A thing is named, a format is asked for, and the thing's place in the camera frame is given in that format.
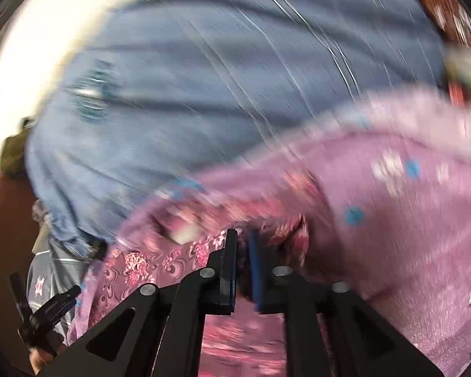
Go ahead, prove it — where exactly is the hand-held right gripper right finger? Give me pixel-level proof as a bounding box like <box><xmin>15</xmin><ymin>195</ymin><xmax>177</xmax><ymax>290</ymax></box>
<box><xmin>248</xmin><ymin>230</ymin><xmax>445</xmax><ymax>377</ymax></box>

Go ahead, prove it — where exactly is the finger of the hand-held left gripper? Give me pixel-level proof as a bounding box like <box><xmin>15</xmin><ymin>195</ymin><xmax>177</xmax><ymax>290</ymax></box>
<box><xmin>33</xmin><ymin>285</ymin><xmax>81</xmax><ymax>320</ymax></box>
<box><xmin>9</xmin><ymin>272</ymin><xmax>33</xmax><ymax>325</ymax></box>

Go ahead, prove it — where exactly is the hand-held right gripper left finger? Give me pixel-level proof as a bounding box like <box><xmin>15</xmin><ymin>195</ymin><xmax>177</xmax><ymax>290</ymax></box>
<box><xmin>37</xmin><ymin>228</ymin><xmax>240</xmax><ymax>377</ymax></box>

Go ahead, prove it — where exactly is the maroon floral garment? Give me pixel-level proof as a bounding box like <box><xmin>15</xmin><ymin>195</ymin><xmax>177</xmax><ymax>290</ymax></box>
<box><xmin>87</xmin><ymin>188</ymin><xmax>330</xmax><ymax>377</ymax></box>

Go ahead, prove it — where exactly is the person's left hand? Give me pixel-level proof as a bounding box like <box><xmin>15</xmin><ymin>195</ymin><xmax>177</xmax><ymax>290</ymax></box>
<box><xmin>29</xmin><ymin>346</ymin><xmax>56</xmax><ymax>376</ymax></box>

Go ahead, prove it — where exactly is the grey striped quilt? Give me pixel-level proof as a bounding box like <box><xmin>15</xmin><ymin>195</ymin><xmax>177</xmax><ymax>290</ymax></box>
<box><xmin>25</xmin><ymin>239</ymin><xmax>93</xmax><ymax>348</ymax></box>

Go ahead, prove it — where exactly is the olive green cloth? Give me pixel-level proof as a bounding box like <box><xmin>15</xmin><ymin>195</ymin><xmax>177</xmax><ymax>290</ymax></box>
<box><xmin>0</xmin><ymin>117</ymin><xmax>38</xmax><ymax>179</ymax></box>

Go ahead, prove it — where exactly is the purple floral cloth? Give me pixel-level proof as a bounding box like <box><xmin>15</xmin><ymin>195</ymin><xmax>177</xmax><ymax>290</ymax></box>
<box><xmin>68</xmin><ymin>88</ymin><xmax>471</xmax><ymax>377</ymax></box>

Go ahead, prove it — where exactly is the blue plaid quilt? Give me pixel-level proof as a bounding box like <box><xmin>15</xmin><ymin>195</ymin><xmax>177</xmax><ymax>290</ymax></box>
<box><xmin>25</xmin><ymin>0</ymin><xmax>448</xmax><ymax>262</ymax></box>

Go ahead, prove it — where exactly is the red foil packet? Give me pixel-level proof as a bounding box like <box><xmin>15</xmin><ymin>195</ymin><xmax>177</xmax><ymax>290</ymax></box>
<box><xmin>402</xmin><ymin>0</ymin><xmax>471</xmax><ymax>48</ymax></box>

